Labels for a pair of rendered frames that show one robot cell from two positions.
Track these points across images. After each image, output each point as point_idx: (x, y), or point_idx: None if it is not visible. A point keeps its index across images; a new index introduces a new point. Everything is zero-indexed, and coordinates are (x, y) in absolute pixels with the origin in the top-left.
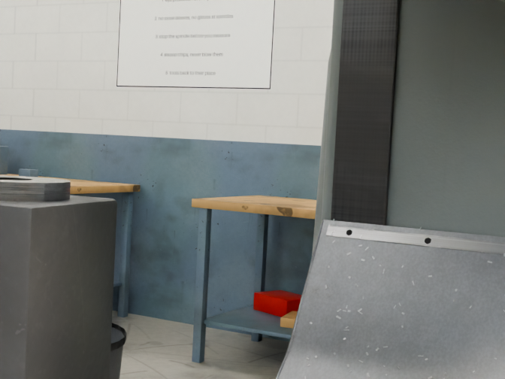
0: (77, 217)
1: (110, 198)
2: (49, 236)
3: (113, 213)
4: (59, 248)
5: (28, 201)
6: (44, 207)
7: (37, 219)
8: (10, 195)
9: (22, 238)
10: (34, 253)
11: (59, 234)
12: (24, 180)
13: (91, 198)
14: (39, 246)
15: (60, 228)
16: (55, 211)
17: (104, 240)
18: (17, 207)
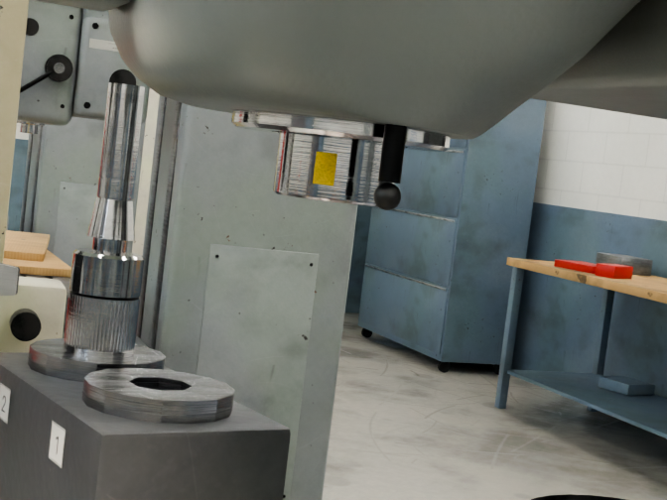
0: (197, 449)
1: (279, 427)
2: (136, 470)
3: (280, 446)
4: (156, 486)
5: (141, 420)
6: (129, 434)
7: (110, 449)
8: (121, 410)
9: (92, 468)
10: (104, 490)
11: (157, 468)
12: (188, 386)
13: (249, 424)
14: (114, 481)
15: (159, 461)
16: (150, 440)
17: (255, 480)
18: (94, 431)
